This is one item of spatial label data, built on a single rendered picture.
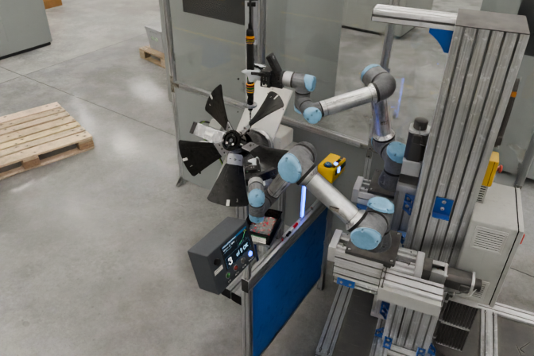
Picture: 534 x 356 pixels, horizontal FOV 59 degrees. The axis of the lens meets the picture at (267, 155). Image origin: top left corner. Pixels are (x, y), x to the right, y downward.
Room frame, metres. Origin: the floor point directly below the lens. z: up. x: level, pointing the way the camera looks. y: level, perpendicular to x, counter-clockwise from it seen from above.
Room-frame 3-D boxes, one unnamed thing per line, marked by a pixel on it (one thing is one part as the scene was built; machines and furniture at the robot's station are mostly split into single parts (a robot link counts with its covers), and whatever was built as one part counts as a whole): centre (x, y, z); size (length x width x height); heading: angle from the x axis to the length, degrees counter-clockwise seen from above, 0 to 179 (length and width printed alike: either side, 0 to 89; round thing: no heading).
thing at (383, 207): (1.62, -0.50, 1.20); 0.13 x 0.12 x 0.14; 151
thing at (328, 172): (2.24, -0.37, 1.02); 0.16 x 0.10 x 0.11; 147
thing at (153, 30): (6.72, 1.45, 0.31); 0.60 x 0.42 x 0.33; 138
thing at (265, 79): (2.15, -0.02, 1.62); 0.12 x 0.08 x 0.09; 67
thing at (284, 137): (2.78, -0.07, 0.92); 0.17 x 0.16 x 0.11; 147
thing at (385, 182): (2.08, -0.68, 1.09); 0.15 x 0.15 x 0.10
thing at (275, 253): (1.91, -0.15, 0.82); 0.90 x 0.04 x 0.08; 147
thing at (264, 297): (1.91, -0.15, 0.45); 0.82 x 0.02 x 0.66; 147
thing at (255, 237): (1.94, 0.02, 0.85); 0.22 x 0.17 x 0.07; 162
